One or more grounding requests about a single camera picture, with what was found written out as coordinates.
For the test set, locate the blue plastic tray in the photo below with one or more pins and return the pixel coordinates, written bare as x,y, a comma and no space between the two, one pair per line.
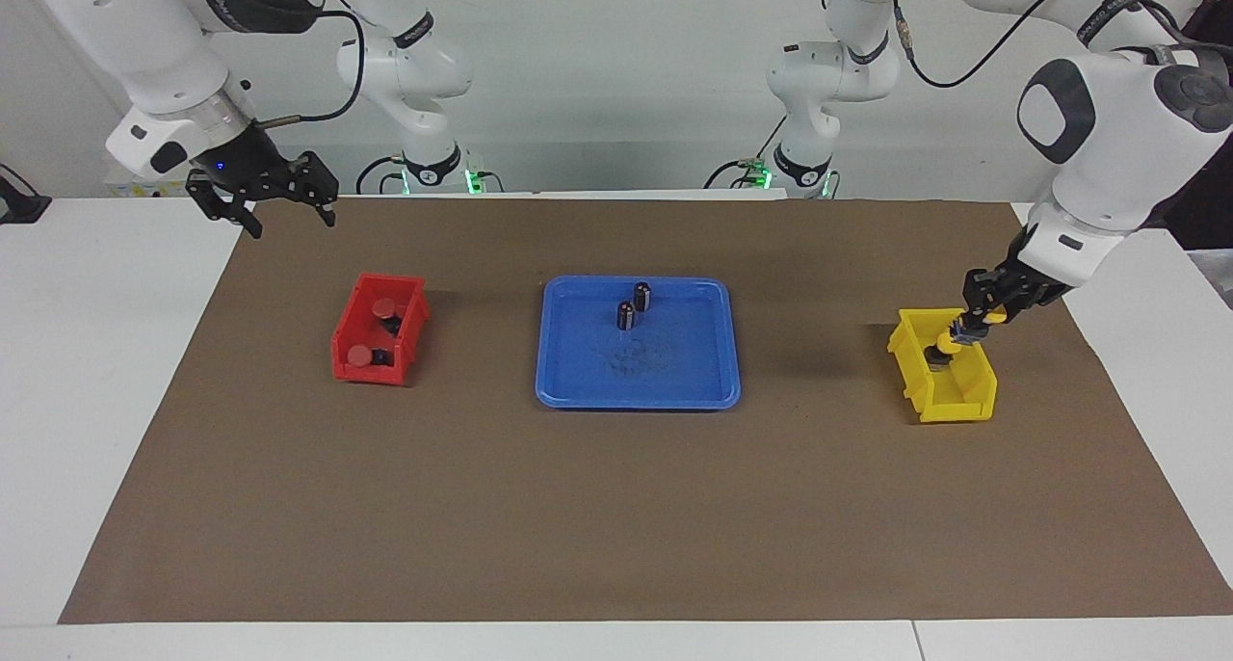
597,372

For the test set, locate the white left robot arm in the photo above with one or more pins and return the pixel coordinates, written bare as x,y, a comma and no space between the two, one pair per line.
1108,141

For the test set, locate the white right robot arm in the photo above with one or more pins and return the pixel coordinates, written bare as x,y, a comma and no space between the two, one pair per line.
144,44

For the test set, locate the yellow plastic bin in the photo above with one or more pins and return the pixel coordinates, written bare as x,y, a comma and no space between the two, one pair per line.
949,401

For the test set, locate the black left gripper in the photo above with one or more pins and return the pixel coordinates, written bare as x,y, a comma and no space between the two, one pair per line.
1007,285

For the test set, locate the black cylinder knob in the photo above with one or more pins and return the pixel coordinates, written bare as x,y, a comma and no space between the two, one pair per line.
626,316
642,296

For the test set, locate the red push button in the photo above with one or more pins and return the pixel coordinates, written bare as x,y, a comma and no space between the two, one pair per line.
361,356
385,308

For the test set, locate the black clamp mount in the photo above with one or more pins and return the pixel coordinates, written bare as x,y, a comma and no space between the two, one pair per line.
19,206

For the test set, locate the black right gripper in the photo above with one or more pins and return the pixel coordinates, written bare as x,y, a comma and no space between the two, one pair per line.
239,165

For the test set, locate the red plastic bin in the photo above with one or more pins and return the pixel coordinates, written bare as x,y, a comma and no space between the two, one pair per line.
352,329

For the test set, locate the brown paper table mat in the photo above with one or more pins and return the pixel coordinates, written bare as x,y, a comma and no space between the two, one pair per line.
616,516

